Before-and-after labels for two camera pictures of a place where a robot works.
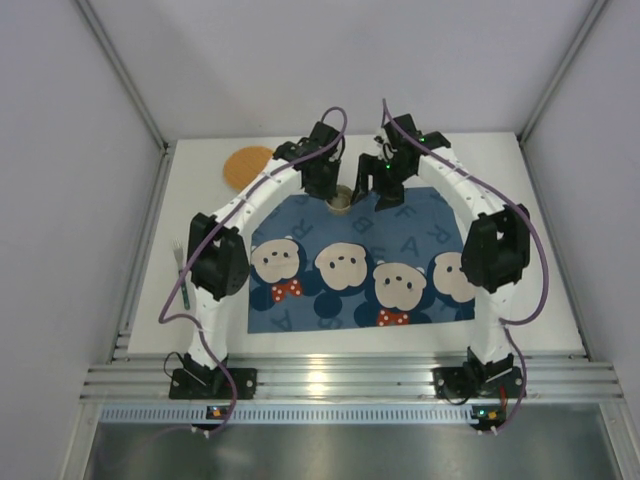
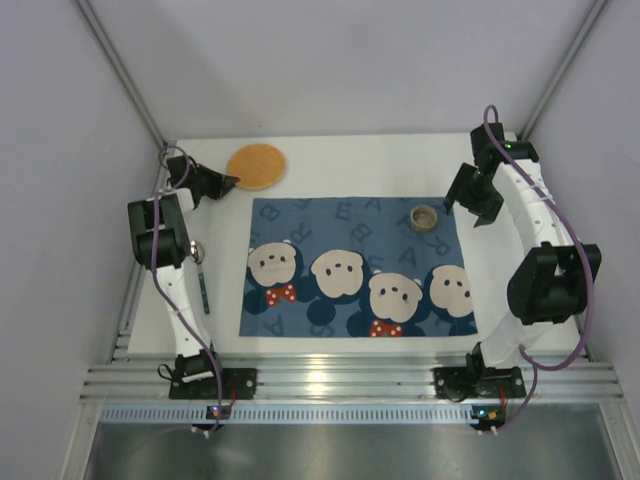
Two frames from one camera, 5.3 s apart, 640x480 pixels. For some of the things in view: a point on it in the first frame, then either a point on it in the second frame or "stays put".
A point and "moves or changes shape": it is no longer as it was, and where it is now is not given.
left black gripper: (321, 183) to (209, 181)
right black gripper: (382, 180) to (476, 193)
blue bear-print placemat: (310, 269) moves or changes shape
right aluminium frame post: (578, 40) stays put
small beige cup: (340, 205) to (423, 218)
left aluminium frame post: (125, 73) stays put
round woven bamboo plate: (244, 164) stays put
